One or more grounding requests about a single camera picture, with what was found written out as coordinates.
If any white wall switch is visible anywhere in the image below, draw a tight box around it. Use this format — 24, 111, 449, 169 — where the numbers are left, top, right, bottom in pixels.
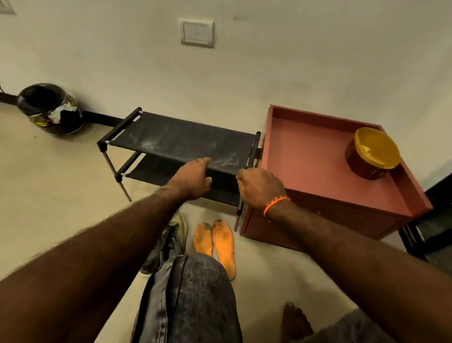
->
178, 18, 215, 49

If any grey green sneaker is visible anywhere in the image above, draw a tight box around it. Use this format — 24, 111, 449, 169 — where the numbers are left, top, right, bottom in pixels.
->
140, 212, 189, 276

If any person's left leg in jeans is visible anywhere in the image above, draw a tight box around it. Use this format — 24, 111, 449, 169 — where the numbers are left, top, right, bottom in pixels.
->
130, 253, 244, 343

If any person's right foot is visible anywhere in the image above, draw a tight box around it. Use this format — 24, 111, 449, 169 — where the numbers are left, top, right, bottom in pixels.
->
281, 301, 314, 343

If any person's right leg in jeans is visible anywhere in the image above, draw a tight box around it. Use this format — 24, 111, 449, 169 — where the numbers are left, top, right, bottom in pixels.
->
300, 308, 397, 343

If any person's leg in jeans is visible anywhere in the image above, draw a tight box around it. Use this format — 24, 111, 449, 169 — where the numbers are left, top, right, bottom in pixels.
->
130, 253, 244, 343
300, 308, 397, 343

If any brown bucket with yellow lid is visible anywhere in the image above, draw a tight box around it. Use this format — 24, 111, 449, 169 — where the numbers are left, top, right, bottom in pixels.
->
345, 127, 402, 181

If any dark door frame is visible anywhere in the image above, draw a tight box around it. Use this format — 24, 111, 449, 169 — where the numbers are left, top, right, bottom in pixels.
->
398, 172, 452, 277

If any black fabric shoe rack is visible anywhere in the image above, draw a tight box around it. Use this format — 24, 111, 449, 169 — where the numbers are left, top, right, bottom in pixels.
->
97, 107, 262, 232

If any orange wristband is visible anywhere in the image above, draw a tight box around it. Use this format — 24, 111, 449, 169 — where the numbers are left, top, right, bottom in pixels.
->
263, 196, 291, 218

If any orange shoe insole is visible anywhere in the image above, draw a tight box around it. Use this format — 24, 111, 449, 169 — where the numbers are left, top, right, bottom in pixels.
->
211, 219, 237, 282
193, 223, 214, 257

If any person's right forearm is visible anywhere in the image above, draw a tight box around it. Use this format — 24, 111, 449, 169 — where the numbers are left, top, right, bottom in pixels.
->
265, 200, 452, 343

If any red wooden cabinet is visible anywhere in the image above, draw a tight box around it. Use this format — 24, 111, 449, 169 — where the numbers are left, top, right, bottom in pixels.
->
240, 105, 434, 252

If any person's left forearm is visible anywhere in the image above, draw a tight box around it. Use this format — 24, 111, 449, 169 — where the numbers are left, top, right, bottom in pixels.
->
0, 184, 184, 343

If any person's left hand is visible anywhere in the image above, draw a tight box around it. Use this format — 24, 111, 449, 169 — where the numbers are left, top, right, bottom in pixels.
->
165, 157, 213, 202

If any person's right hand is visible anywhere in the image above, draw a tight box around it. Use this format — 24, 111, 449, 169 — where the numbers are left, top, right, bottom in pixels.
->
235, 167, 289, 212

